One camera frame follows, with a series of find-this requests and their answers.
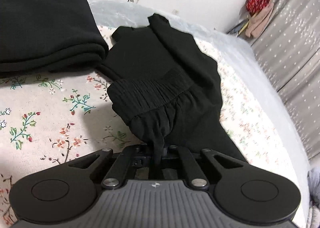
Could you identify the folded black garment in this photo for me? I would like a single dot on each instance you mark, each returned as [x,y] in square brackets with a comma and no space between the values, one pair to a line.
[45,30]

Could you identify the pink hanging garment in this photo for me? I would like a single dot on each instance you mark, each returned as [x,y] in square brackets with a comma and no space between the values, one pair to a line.
[257,24]

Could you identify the crumpled black garment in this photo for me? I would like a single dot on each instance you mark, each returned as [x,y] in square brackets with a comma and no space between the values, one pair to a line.
[140,50]

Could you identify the red floral cloth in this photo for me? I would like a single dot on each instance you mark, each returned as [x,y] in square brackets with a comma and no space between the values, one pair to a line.
[258,0]

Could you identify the grey star-print curtain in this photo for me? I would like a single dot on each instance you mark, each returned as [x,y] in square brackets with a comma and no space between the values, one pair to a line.
[295,55]

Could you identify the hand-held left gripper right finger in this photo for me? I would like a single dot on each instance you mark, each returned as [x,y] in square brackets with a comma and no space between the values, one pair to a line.
[172,154]

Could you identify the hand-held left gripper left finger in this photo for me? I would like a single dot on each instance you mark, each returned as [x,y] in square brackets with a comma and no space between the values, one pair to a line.
[140,157]

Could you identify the floral bed sheet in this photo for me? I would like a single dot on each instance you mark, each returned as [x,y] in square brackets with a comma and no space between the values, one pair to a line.
[50,107]

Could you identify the black pants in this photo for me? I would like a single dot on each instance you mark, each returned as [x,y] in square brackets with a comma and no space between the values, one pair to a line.
[160,102]

